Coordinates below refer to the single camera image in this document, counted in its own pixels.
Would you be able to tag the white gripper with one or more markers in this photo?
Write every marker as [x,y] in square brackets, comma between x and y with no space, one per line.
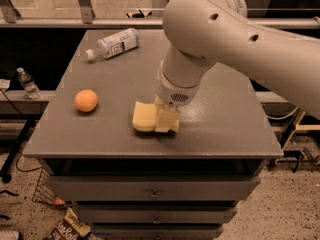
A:
[174,91]

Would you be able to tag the yellow sponge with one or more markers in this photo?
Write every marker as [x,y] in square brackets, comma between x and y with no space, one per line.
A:
[144,117]

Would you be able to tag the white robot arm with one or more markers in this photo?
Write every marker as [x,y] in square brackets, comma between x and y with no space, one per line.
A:
[202,33]

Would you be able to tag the lying plastic water bottle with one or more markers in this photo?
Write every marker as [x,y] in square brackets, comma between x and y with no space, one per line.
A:
[113,45]

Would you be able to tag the orange fruit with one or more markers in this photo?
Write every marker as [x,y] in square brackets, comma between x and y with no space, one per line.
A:
[86,100]

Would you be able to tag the grey drawer cabinet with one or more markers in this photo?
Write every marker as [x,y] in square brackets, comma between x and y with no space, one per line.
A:
[97,161]

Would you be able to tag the top drawer knob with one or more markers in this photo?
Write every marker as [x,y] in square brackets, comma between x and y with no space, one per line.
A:
[154,195]

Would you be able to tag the drawer knob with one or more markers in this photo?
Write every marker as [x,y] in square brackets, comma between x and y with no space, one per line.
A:
[154,195]
[156,221]

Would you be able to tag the middle drawer knob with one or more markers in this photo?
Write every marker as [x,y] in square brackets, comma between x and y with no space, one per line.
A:
[156,221]

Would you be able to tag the small standing water bottle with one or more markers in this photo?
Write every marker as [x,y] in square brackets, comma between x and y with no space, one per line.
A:
[28,84]

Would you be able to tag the brown snack bag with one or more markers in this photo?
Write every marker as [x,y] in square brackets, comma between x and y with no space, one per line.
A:
[69,228]

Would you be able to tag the wire basket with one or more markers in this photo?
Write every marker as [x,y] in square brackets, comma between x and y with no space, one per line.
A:
[42,193]

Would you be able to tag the metal rail frame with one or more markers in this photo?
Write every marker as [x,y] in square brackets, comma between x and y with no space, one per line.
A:
[95,14]

